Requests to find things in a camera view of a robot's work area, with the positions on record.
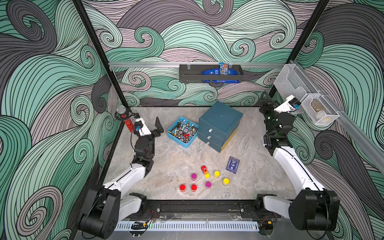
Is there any teal drawer cabinet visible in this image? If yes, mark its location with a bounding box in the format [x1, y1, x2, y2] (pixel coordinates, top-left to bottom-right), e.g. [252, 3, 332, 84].
[198, 102, 243, 153]

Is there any purple paint can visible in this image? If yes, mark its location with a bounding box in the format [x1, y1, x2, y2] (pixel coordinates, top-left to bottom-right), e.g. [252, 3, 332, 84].
[191, 173, 197, 181]
[205, 182, 212, 190]

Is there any red paint can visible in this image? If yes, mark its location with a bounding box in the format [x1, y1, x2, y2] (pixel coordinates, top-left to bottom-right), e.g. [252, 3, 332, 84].
[179, 184, 186, 193]
[191, 184, 198, 192]

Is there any yellow paint can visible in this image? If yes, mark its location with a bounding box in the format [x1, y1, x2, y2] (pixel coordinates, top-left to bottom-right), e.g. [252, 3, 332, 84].
[214, 171, 221, 178]
[223, 178, 230, 186]

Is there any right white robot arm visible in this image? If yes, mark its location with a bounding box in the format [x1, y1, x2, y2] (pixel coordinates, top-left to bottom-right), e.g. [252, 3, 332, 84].
[255, 92, 340, 232]

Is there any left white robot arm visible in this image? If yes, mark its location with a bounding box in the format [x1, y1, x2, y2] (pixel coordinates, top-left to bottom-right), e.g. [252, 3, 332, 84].
[77, 118, 164, 240]

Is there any black tripod with red microphone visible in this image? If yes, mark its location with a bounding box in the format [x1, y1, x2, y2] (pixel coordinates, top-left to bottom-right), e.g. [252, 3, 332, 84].
[115, 105, 140, 134]

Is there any blue tray of hardware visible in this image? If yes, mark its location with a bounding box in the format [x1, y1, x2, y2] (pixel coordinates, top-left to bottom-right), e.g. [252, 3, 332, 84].
[167, 117, 199, 149]

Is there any red yellow toy car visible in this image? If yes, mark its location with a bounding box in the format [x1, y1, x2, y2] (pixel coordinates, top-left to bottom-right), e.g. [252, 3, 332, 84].
[201, 166, 210, 179]

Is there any blue snack packet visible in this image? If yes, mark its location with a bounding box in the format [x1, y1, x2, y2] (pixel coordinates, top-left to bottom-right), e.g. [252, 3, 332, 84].
[202, 63, 240, 84]

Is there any blue playing card box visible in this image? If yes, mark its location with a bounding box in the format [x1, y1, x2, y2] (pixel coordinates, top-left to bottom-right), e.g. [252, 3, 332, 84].
[226, 157, 240, 174]

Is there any clear wall bin large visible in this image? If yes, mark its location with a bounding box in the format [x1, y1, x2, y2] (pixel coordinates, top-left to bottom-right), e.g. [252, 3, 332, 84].
[274, 64, 312, 115]

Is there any clear wall bin small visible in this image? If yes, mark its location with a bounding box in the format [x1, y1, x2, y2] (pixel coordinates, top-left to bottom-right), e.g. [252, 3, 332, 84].
[301, 94, 340, 127]

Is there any black wall basket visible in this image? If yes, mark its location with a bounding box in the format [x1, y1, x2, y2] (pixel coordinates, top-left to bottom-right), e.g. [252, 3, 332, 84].
[179, 63, 244, 84]

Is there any aluminium wall rail back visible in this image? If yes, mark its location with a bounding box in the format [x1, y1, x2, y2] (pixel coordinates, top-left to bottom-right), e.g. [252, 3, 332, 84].
[109, 61, 285, 69]

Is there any aluminium wall rail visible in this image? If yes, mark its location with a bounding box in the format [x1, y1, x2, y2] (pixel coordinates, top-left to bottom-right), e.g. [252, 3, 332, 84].
[289, 60, 384, 174]
[109, 61, 285, 69]

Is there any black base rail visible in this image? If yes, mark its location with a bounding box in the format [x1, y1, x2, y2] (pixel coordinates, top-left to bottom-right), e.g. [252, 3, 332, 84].
[145, 200, 281, 220]

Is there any aluminium wall rail right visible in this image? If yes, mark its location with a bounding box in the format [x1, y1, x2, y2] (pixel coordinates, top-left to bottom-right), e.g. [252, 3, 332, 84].
[289, 60, 384, 174]

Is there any white slotted cable duct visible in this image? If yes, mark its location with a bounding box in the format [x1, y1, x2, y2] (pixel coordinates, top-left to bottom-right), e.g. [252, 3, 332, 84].
[114, 220, 260, 232]

